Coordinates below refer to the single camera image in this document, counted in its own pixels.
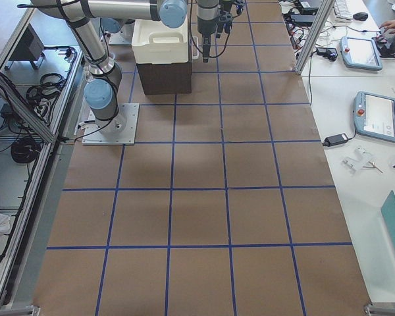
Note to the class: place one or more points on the white drawer handle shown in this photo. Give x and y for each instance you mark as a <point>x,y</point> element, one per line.
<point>195,48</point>

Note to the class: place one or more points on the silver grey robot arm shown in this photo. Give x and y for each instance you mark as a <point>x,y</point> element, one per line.
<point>228,11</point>
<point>116,17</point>

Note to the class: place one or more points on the white foam tray box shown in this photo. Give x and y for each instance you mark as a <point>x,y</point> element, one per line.
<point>155,43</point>

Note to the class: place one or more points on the black computer mouse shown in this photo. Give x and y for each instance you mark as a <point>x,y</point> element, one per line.
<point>360,16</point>

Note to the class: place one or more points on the blue teach pendant far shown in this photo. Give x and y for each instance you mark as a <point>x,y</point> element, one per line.
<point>360,53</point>

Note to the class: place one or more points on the blue teach pendant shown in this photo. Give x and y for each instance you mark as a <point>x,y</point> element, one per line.
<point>374,116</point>
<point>360,53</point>

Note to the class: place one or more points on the black power adapter brick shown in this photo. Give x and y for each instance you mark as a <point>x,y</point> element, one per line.
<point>334,140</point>

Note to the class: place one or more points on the blue teach pendant near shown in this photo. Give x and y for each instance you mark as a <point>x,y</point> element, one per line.
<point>374,116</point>

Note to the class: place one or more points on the aluminium frame post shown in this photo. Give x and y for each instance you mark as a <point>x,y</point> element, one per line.
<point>317,26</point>

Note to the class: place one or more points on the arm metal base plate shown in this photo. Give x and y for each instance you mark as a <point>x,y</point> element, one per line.
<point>121,130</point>

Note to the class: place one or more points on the black monitor under frame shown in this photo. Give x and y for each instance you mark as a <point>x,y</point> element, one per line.
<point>29,48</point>

